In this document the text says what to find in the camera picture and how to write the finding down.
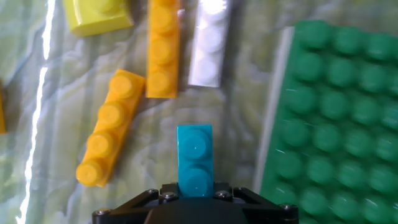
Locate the lime yellow square block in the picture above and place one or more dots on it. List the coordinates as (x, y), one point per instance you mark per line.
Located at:
(96, 18)

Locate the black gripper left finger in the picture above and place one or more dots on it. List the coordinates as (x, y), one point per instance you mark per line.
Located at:
(127, 213)

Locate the green studded baseplate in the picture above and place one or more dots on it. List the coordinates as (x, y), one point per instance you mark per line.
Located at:
(335, 124)

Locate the yellow-orange two-stud block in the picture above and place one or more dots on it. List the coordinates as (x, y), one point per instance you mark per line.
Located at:
(2, 112)

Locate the teal four-stud block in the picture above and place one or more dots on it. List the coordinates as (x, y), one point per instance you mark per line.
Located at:
(195, 149)

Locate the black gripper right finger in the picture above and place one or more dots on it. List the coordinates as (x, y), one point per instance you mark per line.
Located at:
(267, 214)

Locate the yellow-orange four-stud block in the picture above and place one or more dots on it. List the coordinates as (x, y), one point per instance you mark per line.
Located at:
(162, 53)
(112, 124)

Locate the white four-stud block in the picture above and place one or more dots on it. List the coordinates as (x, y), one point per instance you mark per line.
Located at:
(208, 46)

